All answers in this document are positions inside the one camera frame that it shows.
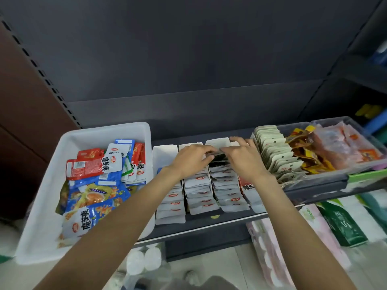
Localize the person's left hand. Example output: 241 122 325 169
168 143 219 182

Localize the green tissue pack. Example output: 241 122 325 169
316 199 370 248

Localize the pink tissue pack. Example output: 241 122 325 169
246 204 353 290

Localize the blue plastic item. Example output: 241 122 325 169
363 110 387 135

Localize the short row of red-white packets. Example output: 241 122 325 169
238 176 267 214

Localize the white paper rolls pack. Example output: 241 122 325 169
125 243 164 277

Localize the pile of orange snack packets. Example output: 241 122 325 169
311 122 384 170

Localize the black snack packet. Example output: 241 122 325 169
206 151 230 162

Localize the person's left forearm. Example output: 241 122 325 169
33 171 186 290

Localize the perforated shelf upright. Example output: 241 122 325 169
0 15 83 130

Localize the slanted row of white packets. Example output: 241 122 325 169
252 125 308 185

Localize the person's right hand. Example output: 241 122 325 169
223 136 270 185

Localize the dark grey shelf board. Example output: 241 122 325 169
133 134 387 245

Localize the pile of mixed snack packets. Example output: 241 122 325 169
56 139 147 248

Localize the clear plastic bin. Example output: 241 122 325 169
274 116 387 191

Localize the narrow row of white packets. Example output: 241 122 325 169
152 144 187 226

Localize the white plastic bin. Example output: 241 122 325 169
15 122 156 265

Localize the yellow packet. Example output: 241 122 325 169
355 103 384 119

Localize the pile of yellow-brown snack packets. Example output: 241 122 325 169
285 125 335 175

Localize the person's right forearm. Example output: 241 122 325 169
246 175 359 290

